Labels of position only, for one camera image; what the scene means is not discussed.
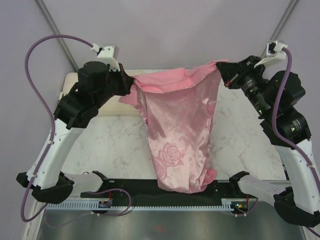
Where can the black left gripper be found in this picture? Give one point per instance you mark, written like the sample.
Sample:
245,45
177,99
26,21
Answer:
126,81

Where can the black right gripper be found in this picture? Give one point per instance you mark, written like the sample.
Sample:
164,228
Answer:
232,73

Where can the cream pillow with bear print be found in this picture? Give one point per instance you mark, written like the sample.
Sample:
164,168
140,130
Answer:
112,107

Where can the pink satin pillowcase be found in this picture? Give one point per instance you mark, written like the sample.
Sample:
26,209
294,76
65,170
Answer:
178,106

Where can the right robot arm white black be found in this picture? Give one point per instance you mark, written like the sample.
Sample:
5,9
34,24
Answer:
288,131

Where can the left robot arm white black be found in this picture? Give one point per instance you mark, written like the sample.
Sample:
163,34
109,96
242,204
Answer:
46,180

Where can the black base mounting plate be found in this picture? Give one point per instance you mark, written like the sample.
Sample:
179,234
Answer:
146,193

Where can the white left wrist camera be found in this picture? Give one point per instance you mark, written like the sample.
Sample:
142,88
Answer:
108,55

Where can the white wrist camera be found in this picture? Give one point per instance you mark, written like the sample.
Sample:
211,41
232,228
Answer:
108,55
274,54

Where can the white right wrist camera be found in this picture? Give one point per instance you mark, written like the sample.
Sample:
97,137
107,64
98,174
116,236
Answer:
274,54

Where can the right aluminium frame post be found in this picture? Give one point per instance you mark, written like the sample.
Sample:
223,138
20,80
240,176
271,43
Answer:
284,20

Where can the aluminium frame post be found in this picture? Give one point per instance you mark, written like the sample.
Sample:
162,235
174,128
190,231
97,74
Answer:
284,20
55,31

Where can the left aluminium frame post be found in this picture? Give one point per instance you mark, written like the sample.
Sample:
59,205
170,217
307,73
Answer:
55,31

